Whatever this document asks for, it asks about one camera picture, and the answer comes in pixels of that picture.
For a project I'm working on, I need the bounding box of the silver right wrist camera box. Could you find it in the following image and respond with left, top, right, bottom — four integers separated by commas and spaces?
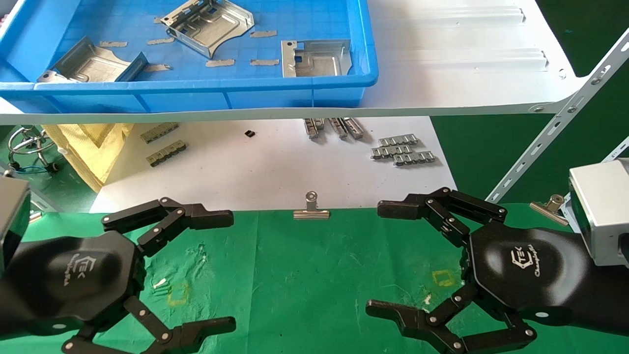
569, 157, 629, 268

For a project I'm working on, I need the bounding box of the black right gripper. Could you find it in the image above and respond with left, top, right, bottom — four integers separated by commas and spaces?
366, 187, 629, 354

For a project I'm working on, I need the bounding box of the metal shelf frame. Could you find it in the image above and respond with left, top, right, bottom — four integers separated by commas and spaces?
0, 0, 586, 126

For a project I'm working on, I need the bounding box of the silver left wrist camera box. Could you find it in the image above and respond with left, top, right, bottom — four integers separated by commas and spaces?
0, 176, 31, 276

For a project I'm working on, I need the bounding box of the blue plastic bin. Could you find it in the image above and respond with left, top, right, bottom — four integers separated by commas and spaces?
0, 0, 379, 114

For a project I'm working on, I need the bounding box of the chrome wire ring stand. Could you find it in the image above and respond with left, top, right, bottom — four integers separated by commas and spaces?
7, 125, 62, 173

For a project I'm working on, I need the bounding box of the dark olive connector strip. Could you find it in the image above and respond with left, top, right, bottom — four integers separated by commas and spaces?
140, 122, 180, 144
146, 140, 188, 168

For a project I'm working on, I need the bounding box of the green cloth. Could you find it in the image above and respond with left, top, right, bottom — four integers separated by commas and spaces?
0, 203, 629, 354

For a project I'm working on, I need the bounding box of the stamped sheet metal part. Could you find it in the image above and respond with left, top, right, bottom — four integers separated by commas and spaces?
160, 0, 255, 59
37, 36, 149, 83
281, 39, 353, 78

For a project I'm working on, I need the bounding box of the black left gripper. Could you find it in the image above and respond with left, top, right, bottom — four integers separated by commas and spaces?
0, 197, 237, 354

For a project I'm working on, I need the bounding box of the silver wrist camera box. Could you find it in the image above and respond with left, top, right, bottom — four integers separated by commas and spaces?
569, 157, 629, 268
0, 176, 31, 276

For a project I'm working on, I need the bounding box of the yellow cloth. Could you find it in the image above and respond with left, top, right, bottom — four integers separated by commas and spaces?
42, 123, 136, 193

